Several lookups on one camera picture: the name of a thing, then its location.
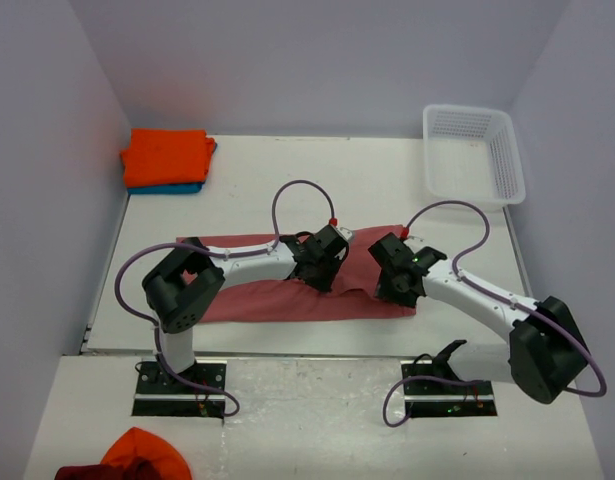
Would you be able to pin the white plastic basket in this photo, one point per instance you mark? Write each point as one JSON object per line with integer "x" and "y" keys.
{"x": 471, "y": 154}

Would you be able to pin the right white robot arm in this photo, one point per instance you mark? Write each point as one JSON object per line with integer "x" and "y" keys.
{"x": 546, "y": 351}

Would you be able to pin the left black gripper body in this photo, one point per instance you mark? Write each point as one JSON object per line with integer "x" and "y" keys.
{"x": 322, "y": 278}

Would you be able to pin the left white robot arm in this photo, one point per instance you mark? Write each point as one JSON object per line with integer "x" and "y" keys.
{"x": 181, "y": 288}

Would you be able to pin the folded blue t shirt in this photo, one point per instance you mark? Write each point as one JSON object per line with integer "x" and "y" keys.
{"x": 167, "y": 189}

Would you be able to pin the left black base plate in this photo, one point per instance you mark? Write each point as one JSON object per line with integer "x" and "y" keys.
{"x": 157, "y": 394}

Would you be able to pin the pink t shirt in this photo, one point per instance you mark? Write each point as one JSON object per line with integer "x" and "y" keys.
{"x": 352, "y": 295}

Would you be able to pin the folded orange t shirt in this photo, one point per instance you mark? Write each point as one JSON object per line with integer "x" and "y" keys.
{"x": 156, "y": 137}

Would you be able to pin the orange cloth at front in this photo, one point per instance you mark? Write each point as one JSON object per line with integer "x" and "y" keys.
{"x": 139, "y": 454}

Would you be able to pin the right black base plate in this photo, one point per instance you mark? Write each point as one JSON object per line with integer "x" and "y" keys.
{"x": 430, "y": 399}

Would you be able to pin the dark red cloth at front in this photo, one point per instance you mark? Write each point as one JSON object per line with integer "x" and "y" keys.
{"x": 107, "y": 472}

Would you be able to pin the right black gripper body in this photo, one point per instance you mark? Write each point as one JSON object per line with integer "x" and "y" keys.
{"x": 388, "y": 288}

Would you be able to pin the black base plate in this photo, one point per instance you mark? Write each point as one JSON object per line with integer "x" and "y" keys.
{"x": 430, "y": 399}
{"x": 157, "y": 394}

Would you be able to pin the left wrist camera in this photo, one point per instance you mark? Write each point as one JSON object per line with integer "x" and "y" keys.
{"x": 346, "y": 234}

